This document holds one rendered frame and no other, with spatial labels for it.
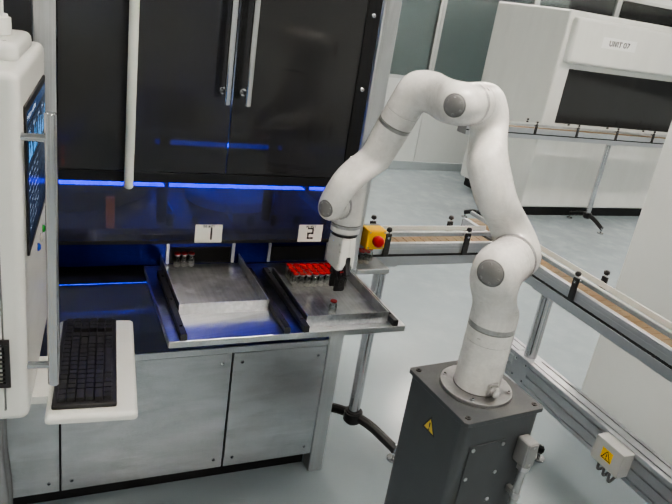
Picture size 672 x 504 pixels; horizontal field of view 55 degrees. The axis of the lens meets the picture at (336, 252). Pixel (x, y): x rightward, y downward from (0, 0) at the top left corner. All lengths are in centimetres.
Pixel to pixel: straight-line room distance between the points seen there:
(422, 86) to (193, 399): 133
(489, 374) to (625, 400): 154
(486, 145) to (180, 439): 149
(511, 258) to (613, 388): 176
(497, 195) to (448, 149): 640
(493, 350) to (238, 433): 115
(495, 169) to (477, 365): 49
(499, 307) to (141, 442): 136
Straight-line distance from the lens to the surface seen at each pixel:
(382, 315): 195
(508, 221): 164
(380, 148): 170
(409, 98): 165
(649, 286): 303
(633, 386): 314
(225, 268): 217
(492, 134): 162
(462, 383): 174
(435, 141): 784
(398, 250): 248
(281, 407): 248
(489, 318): 164
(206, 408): 239
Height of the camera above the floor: 176
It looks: 21 degrees down
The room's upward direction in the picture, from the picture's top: 9 degrees clockwise
